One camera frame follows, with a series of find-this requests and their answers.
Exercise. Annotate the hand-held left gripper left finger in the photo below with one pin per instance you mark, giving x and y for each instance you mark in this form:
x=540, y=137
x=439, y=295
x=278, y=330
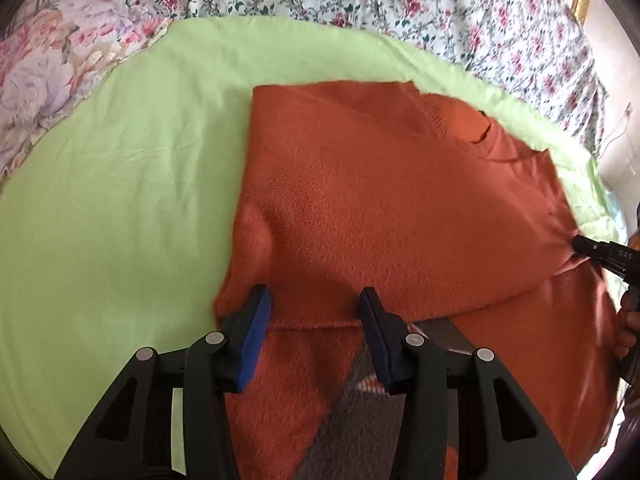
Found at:
x=256, y=332

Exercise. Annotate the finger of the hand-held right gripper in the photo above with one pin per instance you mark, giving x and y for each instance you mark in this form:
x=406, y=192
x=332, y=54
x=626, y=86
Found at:
x=587, y=248

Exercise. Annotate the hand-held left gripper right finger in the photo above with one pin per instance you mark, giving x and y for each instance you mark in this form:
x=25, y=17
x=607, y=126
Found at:
x=376, y=345

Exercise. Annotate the orange knitted sweater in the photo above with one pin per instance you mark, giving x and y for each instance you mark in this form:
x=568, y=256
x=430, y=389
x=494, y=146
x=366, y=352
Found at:
x=380, y=220

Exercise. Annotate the person's right hand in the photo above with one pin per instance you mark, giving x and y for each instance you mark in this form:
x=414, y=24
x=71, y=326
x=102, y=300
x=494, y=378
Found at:
x=628, y=322

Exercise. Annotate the light green sheet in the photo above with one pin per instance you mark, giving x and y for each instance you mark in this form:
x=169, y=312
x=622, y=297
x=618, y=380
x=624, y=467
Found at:
x=115, y=210

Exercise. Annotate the white floral bedsheet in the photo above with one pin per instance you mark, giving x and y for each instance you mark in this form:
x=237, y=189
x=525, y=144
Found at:
x=400, y=5

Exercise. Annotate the pink floral pillow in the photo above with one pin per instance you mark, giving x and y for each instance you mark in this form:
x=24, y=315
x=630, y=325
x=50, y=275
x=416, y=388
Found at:
x=55, y=60

